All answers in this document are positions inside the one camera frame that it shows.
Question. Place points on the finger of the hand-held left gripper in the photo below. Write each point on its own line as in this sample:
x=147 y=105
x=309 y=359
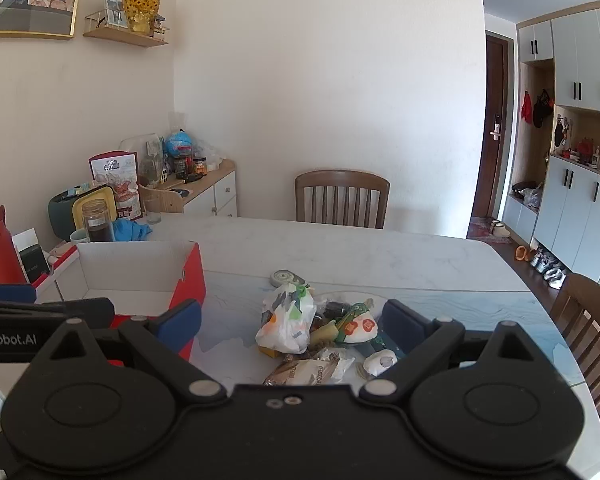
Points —
x=40 y=311
x=7 y=293

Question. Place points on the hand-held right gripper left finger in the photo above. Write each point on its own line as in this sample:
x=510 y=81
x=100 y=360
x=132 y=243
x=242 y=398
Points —
x=180 y=319

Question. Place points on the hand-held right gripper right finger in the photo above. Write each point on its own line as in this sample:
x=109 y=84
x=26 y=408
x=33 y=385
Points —
x=402 y=325

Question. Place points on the teal white round toy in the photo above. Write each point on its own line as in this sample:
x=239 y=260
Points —
x=360 y=325

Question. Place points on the red and white cardboard box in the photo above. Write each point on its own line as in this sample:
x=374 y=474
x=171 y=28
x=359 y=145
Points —
x=130 y=270

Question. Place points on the yellow small box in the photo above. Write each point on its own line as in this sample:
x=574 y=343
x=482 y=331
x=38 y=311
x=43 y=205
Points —
x=324 y=332

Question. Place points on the white printed plastic bag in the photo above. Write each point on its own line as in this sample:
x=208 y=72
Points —
x=285 y=325

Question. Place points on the silver snack packet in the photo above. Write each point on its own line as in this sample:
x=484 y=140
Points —
x=300 y=370

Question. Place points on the dark green box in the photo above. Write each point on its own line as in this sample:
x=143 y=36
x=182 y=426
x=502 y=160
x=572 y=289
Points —
x=32 y=260

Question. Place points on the white round gadget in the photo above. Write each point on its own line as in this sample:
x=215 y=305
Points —
x=377 y=362

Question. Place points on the mint green cup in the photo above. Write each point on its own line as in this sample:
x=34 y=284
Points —
x=77 y=236

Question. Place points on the blue cloth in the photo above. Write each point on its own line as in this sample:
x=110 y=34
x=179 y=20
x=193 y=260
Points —
x=132 y=231

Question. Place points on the glass jar with dark liquid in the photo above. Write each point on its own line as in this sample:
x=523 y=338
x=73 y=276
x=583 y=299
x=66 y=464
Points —
x=98 y=230

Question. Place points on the clear drinking glass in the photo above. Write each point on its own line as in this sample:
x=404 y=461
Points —
x=152 y=210

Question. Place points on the patterned door rug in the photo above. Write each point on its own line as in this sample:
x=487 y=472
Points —
x=480 y=230

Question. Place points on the white sideboard with wooden top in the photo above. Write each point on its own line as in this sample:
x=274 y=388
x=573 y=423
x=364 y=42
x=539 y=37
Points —
x=220 y=190

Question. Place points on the white slippers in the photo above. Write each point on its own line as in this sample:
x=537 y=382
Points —
x=501 y=229

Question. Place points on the brown wooden chair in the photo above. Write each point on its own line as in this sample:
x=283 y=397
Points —
x=342 y=200
x=587 y=315

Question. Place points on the orange shoe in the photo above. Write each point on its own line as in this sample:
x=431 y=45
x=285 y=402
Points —
x=522 y=252

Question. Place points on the jar with orange label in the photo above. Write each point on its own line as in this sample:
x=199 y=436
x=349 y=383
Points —
x=200 y=166

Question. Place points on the red and white snack bag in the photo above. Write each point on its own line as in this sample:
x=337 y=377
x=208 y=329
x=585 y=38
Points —
x=115 y=175

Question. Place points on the row of shoes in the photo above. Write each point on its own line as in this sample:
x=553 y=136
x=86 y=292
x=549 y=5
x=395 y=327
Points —
x=547 y=265

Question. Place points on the clear glass container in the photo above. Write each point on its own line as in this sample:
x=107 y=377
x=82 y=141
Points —
x=142 y=157

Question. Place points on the blue round bag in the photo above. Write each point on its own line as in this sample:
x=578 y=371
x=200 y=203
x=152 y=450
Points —
x=180 y=144

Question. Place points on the red hanging cloth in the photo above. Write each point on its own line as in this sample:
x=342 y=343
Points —
x=526 y=107

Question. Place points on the group of shelf ornaments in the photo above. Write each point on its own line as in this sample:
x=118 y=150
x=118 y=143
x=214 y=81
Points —
x=587 y=152

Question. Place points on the dark brown door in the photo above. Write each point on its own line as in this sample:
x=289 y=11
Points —
x=495 y=85

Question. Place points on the black hanging bag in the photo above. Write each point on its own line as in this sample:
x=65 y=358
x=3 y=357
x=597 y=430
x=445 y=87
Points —
x=542 y=107

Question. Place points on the small photo stand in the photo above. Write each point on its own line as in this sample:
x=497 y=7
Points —
x=115 y=10

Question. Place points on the yellow flower ornament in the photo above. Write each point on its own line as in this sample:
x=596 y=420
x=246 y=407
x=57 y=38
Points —
x=141 y=7

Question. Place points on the white and wood wardrobe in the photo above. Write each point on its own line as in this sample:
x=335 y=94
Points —
x=580 y=60

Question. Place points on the wooden wall shelf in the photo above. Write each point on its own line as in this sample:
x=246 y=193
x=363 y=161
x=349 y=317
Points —
x=125 y=37

